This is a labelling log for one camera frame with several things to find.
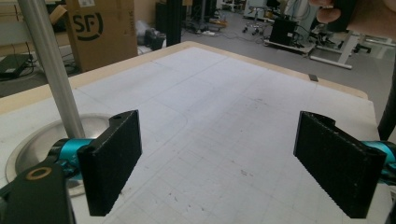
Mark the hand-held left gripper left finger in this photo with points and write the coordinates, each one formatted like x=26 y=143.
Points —
x=110 y=168

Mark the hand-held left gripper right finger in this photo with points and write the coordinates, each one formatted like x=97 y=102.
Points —
x=339 y=165

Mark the black computer case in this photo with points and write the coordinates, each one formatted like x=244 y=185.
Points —
x=283 y=31

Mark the small black tag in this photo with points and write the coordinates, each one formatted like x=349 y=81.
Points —
x=313 y=77

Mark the wheeled stool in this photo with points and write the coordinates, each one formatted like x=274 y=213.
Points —
x=255 y=18

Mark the large brown cardboard box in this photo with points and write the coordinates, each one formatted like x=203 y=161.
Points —
x=102 y=37

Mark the black bag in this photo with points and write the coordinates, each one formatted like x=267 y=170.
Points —
x=155 y=39

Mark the black metal column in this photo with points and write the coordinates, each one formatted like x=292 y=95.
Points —
x=173 y=21

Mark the white metal frame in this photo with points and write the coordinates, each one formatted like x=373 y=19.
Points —
x=348 y=49

